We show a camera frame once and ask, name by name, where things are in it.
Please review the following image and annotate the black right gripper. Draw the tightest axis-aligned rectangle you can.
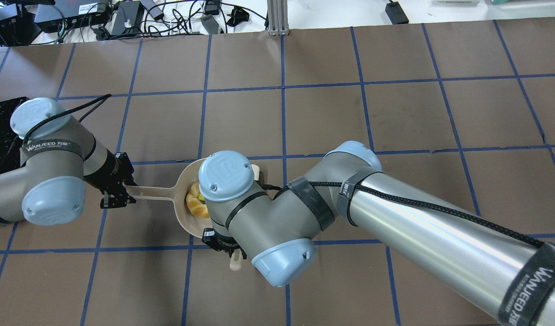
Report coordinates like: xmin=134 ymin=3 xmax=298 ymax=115
xmin=201 ymin=228 xmax=247 ymax=259

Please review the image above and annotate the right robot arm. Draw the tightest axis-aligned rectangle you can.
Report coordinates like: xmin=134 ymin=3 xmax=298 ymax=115
xmin=198 ymin=141 xmax=555 ymax=326

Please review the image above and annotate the beige dustpan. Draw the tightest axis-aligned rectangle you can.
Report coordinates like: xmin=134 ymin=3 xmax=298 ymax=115
xmin=126 ymin=150 xmax=267 ymax=243

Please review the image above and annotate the black power adapter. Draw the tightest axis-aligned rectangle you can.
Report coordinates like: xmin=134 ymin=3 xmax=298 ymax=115
xmin=385 ymin=0 xmax=409 ymax=25

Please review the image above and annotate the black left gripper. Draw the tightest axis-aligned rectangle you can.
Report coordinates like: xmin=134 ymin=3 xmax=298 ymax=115
xmin=84 ymin=152 xmax=135 ymax=209

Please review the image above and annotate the aluminium frame post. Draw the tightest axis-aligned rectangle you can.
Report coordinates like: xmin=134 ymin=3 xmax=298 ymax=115
xmin=267 ymin=0 xmax=290 ymax=36

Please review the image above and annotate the black trash bag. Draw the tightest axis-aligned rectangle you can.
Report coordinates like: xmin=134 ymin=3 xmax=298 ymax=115
xmin=0 ymin=97 xmax=29 ymax=174

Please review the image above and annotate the white hand brush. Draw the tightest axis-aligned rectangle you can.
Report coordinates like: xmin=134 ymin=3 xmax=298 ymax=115
xmin=229 ymin=249 xmax=243 ymax=272

